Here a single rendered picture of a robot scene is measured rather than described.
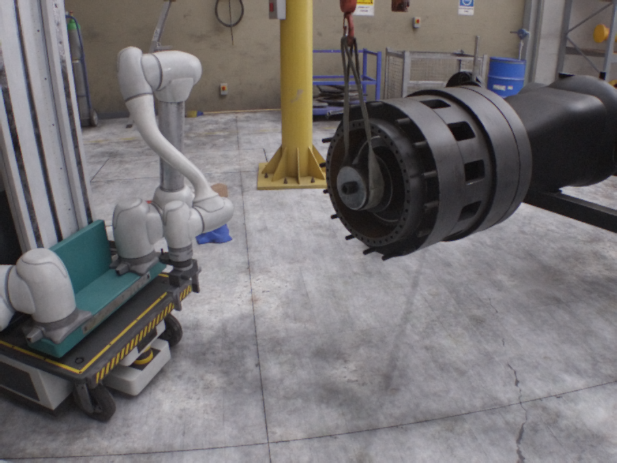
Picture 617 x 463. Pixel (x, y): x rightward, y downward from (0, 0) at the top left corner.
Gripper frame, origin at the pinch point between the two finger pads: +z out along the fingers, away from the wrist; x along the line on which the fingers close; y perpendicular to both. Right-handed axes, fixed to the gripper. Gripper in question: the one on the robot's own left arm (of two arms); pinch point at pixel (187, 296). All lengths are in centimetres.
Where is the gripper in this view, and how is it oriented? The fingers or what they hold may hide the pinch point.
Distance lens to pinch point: 183.8
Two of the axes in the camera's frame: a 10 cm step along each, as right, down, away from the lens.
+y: 9.5, 1.4, -2.9
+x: 3.2, -4.0, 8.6
